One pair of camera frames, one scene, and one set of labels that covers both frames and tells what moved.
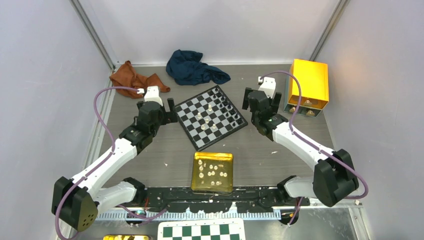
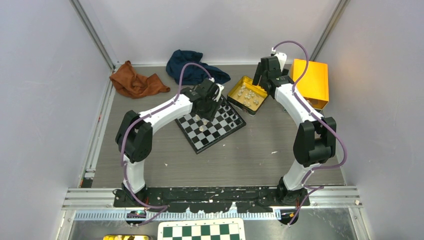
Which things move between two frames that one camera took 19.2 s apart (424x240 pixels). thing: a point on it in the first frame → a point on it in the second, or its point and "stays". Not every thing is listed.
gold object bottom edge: (126, 237) stays
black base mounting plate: (245, 199) stays
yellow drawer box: (313, 76) stays
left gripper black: (169, 117) → (210, 115)
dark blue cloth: (187, 68) stays
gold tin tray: (212, 173) → (246, 97)
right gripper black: (275, 103) → (257, 75)
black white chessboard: (209, 117) stays
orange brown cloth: (125, 76) stays
